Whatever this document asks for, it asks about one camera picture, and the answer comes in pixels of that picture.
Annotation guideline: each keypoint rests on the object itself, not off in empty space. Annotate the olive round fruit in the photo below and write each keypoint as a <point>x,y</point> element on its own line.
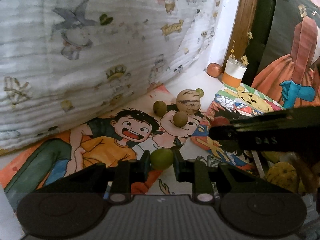
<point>180,118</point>
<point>160,108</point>

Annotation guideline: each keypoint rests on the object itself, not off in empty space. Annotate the red apple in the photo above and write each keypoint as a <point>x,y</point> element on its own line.
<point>215,70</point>

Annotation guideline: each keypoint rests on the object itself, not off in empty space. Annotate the boys cartoon drawing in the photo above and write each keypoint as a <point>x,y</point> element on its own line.
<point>105,150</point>

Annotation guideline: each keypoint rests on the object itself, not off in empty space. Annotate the green grape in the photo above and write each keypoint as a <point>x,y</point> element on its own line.
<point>161,158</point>
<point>200,92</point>

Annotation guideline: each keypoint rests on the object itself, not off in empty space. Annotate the striped pepino melon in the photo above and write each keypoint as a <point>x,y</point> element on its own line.
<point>188,101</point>

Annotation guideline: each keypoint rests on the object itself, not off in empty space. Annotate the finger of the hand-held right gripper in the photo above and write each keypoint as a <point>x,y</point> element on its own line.
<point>225,133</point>
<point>260,120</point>

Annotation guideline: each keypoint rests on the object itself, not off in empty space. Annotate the bear collage drawing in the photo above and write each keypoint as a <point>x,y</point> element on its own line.
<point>250,97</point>

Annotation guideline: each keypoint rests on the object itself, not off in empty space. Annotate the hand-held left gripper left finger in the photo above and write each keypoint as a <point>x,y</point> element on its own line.
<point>145,166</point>

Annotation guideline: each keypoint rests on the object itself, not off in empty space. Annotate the white printed blanket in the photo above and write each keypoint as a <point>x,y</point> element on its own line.
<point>75,55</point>

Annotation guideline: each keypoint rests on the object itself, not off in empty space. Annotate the person's right forearm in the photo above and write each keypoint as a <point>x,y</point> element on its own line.
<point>306,172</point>

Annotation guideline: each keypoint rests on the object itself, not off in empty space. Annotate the wooden door frame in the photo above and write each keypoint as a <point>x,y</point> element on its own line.
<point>246,17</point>

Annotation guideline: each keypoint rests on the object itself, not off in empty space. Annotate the wall poster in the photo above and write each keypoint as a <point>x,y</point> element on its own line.
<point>282,30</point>

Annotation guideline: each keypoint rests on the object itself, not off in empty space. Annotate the yellow flower sprig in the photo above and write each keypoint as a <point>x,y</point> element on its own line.
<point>244,59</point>

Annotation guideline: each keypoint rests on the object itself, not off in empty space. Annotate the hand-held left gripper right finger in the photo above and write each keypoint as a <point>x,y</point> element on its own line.
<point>178,166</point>

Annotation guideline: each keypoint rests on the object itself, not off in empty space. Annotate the white and orange jar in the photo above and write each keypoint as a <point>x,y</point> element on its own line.
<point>232,76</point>

